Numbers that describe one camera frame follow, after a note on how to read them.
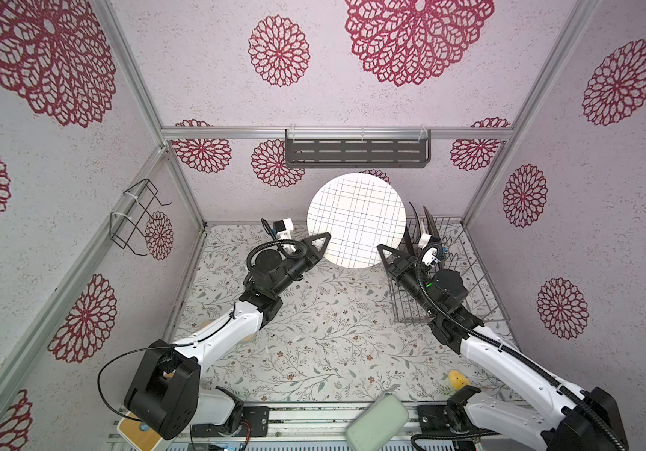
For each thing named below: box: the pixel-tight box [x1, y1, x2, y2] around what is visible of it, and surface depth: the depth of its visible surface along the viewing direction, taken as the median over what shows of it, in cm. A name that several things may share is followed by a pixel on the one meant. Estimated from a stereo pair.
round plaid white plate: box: [307, 172, 407, 269], surface depth 73 cm
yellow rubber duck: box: [447, 369, 471, 391], surface depth 81 cm
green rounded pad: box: [345, 393, 410, 451], surface depth 74 cm
